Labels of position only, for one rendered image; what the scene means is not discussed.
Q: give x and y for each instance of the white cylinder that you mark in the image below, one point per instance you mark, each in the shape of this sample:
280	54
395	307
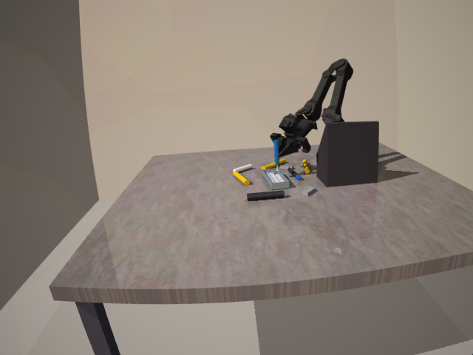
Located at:
243	168

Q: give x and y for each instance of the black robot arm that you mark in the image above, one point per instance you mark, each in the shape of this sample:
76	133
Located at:
312	109

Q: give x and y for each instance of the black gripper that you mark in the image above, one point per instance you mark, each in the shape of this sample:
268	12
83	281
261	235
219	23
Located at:
291	144

